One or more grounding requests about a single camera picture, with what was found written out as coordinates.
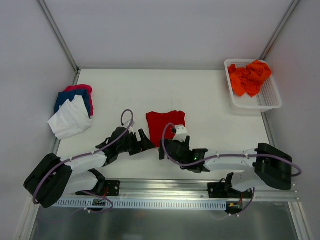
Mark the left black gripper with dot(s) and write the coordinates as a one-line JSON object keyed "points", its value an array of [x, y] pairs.
{"points": [[136, 144]]}

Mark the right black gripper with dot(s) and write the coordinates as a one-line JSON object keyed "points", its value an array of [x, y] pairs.
{"points": [[167, 149]]}

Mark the red t shirt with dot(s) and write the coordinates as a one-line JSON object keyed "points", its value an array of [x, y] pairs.
{"points": [[158, 121]]}

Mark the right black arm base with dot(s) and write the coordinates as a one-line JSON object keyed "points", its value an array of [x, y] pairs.
{"points": [[223, 190]]}

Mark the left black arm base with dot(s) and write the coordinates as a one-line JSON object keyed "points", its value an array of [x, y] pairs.
{"points": [[103, 187]]}

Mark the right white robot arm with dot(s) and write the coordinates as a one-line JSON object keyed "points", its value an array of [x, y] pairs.
{"points": [[261, 166]]}

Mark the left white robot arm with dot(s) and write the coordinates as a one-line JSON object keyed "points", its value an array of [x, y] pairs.
{"points": [[55, 177]]}

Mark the white folded t shirt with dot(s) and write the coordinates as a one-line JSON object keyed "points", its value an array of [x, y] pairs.
{"points": [[64, 127]]}

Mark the pink folded t shirt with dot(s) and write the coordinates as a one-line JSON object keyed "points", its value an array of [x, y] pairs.
{"points": [[81, 90]]}

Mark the blue folded t shirt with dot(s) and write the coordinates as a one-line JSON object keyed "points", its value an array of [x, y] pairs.
{"points": [[75, 108]]}

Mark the orange t shirt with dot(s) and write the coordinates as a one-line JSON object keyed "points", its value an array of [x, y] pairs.
{"points": [[249, 79]]}

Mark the white plastic basket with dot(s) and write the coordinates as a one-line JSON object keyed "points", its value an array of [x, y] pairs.
{"points": [[267, 99]]}

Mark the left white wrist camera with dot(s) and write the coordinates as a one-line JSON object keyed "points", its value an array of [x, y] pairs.
{"points": [[128, 124]]}

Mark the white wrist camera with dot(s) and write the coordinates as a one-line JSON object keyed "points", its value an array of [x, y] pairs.
{"points": [[128, 124], [180, 133]]}

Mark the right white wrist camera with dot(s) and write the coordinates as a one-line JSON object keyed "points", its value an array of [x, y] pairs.
{"points": [[180, 133]]}

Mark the aluminium mounting rail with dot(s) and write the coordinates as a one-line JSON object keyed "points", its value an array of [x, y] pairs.
{"points": [[192, 190]]}

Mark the white slotted cable duct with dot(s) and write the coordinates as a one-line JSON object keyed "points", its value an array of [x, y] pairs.
{"points": [[150, 204]]}

